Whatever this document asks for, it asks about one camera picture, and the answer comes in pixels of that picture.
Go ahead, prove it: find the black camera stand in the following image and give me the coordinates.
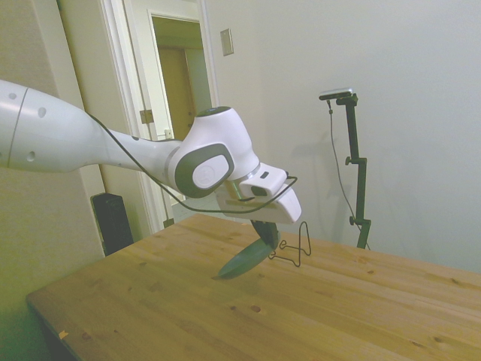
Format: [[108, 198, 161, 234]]
[[335, 94, 373, 250]]

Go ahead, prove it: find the white open door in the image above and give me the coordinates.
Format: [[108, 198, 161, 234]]
[[58, 0, 166, 241]]

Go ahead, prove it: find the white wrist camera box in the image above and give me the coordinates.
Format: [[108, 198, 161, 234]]
[[239, 163, 290, 199]]

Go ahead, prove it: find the grey exterior camera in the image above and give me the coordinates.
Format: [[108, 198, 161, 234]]
[[318, 86, 355, 102]]

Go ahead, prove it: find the black wire plate stand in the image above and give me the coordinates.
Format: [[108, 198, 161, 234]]
[[268, 220, 312, 268]]

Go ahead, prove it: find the black floor box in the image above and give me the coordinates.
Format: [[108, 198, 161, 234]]
[[91, 192, 135, 257]]

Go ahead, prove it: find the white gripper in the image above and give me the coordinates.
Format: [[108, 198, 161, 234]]
[[216, 187, 303, 249]]

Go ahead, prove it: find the green round plate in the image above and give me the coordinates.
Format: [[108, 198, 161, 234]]
[[212, 240, 274, 281]]

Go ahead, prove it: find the beige wall switch plate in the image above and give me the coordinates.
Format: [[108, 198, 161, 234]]
[[219, 28, 234, 57]]

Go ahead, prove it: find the brown hallway door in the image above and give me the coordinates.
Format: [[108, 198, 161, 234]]
[[157, 47, 197, 140]]

